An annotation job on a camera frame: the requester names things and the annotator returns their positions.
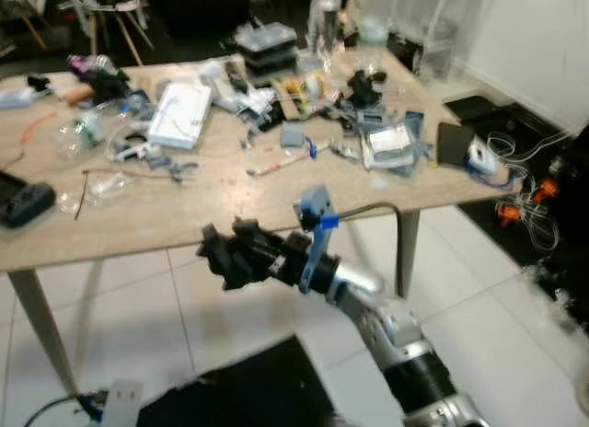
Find clear bag with green item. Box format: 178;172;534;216
56;109;108;162

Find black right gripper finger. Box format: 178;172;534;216
198;225;259;293
230;217;274;255

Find light wooden table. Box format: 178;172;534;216
0;45;546;397

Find bulky black object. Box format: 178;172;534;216
87;67;131;105

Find orange connector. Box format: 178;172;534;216
496;201;522;228
536;176;560;206

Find small grey box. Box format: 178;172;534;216
278;121;308;150

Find stacked black plastic containers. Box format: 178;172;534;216
234;19;301;79

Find brown oblong object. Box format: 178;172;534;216
56;84;94;105

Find crumpled clear plastic bag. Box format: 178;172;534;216
56;168;131;217

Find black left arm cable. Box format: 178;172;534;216
22;393;104;427

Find cardboard tray with colourful items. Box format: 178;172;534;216
275;69;338;121

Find red and white pen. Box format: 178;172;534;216
246;141;331;179

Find thin dark cable tie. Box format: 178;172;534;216
75;164;200;222

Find white and grey hand tool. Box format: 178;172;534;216
108;132;200;182

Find tall clear plastic bottle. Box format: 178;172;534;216
307;0;344;61

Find clear wire bundle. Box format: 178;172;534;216
486;131;564;255

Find small black object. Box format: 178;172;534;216
25;74;52;93

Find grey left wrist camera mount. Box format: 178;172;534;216
98;380;147;427

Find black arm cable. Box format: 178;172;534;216
22;393;104;427
335;201;407;294

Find thin orange cord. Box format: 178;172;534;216
17;109;59;145

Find black floor tray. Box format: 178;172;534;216
443;93;555;166

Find flat white box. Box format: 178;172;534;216
146;79;214;151

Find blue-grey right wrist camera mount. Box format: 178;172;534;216
294;185;341;294

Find black mechanical gadget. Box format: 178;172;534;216
347;67;388;111

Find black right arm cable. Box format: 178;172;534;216
335;201;407;294

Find wooden-legged chair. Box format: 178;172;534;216
55;0;154;65

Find clear bottle with pink label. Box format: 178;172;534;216
68;53;121;79

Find white and blue packet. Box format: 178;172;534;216
0;86;37;111

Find small white device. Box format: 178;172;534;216
466;141;499;176

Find black floor mat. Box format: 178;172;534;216
136;334;338;427

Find white device with screen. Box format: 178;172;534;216
361;122;425;171

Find clear plastic chair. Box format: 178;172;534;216
403;0;463;84

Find black square pad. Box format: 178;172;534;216
434;121;476;169

